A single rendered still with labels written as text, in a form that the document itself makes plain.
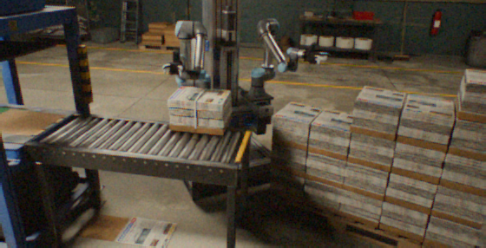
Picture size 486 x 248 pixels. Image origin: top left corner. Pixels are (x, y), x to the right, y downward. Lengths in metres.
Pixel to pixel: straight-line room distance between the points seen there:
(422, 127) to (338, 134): 0.53
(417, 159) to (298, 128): 0.81
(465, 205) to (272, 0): 7.28
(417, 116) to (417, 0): 7.11
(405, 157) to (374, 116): 0.33
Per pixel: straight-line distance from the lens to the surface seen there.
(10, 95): 3.46
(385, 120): 2.49
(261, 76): 3.07
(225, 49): 2.98
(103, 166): 2.34
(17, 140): 2.67
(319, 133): 2.63
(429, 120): 2.46
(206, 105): 2.34
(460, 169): 2.58
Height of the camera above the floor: 1.83
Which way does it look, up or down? 21 degrees down
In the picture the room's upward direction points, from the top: 2 degrees clockwise
